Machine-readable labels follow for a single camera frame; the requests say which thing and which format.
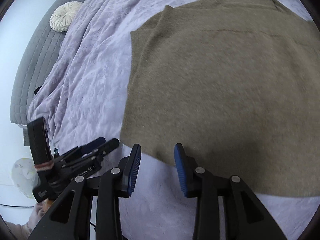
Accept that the black floor cable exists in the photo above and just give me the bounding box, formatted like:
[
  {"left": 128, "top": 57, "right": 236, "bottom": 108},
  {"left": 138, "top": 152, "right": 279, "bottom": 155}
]
[{"left": 0, "top": 203, "right": 34, "bottom": 209}]

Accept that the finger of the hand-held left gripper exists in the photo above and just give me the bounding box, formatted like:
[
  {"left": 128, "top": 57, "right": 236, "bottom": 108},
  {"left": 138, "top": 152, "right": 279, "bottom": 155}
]
[
  {"left": 61, "top": 137, "right": 106, "bottom": 160},
  {"left": 75, "top": 138, "right": 120, "bottom": 163}
]

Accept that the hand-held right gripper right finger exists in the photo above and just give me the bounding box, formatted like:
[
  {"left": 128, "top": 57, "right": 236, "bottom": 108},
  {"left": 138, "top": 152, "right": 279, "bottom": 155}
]
[{"left": 174, "top": 143, "right": 288, "bottom": 240}]

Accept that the lavender textured blanket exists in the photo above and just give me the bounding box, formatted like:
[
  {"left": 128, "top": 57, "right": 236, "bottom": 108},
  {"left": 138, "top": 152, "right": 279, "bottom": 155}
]
[{"left": 27, "top": 0, "right": 320, "bottom": 240}]

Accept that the white wall socket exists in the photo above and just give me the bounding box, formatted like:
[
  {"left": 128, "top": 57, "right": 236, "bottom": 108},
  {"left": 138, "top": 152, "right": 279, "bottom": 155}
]
[{"left": 23, "top": 129, "right": 32, "bottom": 147}]

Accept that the grey quilted headboard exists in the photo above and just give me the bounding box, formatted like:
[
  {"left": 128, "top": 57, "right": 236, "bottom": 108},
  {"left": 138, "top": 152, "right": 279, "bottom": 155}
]
[{"left": 10, "top": 0, "right": 93, "bottom": 128}]

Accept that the person's left forearm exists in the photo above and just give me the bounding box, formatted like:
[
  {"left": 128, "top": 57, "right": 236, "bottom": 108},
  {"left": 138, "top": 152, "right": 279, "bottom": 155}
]
[{"left": 4, "top": 221, "right": 34, "bottom": 240}]

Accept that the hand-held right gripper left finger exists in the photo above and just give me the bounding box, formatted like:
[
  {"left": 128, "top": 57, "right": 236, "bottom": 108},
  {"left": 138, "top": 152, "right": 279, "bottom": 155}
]
[{"left": 27, "top": 143, "right": 142, "bottom": 240}]

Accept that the olive brown knit sweater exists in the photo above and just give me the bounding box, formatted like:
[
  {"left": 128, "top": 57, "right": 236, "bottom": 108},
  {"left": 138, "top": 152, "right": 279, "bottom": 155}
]
[{"left": 120, "top": 0, "right": 320, "bottom": 198}]

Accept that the person's left hand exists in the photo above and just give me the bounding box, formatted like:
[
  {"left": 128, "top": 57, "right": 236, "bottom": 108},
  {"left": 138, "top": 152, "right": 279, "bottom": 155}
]
[{"left": 28, "top": 200, "right": 54, "bottom": 230}]

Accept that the round white pleated pillow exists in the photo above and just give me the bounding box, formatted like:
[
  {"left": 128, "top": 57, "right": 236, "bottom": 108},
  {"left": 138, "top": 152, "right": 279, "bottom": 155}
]
[{"left": 50, "top": 1, "right": 83, "bottom": 32}]

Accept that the white plastic bag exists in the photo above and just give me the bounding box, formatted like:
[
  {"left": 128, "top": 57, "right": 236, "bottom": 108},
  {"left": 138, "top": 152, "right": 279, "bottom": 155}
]
[{"left": 11, "top": 157, "right": 40, "bottom": 199}]

